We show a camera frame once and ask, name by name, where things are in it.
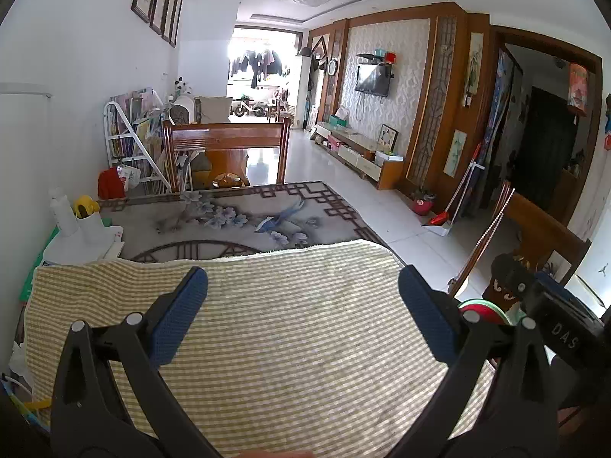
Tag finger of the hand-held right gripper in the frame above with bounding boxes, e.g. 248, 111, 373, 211
491, 254, 542, 306

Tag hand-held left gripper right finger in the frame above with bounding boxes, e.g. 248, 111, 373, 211
382, 264, 576, 458

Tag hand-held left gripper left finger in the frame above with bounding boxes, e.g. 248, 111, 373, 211
50, 266, 225, 458

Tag red bin with green rim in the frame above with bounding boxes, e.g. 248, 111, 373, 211
453, 298, 514, 330

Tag wooden dining chair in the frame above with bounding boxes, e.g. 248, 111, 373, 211
162, 117, 292, 192
446, 181, 593, 301

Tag red dustpan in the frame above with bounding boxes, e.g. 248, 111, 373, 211
421, 211, 454, 237

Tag white box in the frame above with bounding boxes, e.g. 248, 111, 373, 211
45, 229, 126, 265

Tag grey floral tablecloth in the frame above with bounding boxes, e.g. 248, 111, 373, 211
95, 181, 406, 265

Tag red plant pot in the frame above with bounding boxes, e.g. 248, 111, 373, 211
411, 188, 436, 215

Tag yellow striped cloth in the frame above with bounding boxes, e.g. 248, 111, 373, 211
24, 239, 497, 458

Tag white bottle with yellow cap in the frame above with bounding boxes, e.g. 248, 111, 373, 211
73, 195, 108, 249

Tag small scroll painting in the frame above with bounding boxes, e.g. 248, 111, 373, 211
444, 129, 467, 178

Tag white plastic bag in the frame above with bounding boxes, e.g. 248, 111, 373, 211
117, 164, 141, 190

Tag red bag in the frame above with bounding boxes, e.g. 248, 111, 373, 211
98, 168, 127, 200

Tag plain white bottle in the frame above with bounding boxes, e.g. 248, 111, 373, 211
48, 187, 79, 237

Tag clear plastic bag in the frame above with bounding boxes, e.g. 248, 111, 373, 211
8, 341, 36, 392

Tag blue door poster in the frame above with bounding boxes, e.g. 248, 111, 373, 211
484, 48, 519, 173

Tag low wooden media cabinet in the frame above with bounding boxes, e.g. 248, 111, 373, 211
310, 121, 404, 190

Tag white book rack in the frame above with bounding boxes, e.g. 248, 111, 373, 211
103, 88, 192, 196

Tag orange hanging calendar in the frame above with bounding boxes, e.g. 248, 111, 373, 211
567, 63, 590, 116

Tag white fan heater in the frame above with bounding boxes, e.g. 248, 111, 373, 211
169, 95, 197, 125

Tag beige sofa cushion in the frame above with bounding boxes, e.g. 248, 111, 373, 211
198, 96, 234, 124

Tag tall scroll painting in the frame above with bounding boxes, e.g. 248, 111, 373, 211
462, 32, 484, 108

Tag hanging dark clothes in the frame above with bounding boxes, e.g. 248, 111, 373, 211
228, 48, 289, 89

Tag white-handled broom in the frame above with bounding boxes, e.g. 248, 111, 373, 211
441, 143, 485, 223

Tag geometric picture frame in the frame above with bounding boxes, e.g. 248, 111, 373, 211
378, 124, 399, 153

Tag wall television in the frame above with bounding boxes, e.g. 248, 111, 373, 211
354, 63, 393, 97

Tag wall shelf with containers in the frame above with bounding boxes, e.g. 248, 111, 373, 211
356, 49, 399, 65

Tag diamond wall decoration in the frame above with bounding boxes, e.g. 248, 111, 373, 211
310, 35, 330, 65

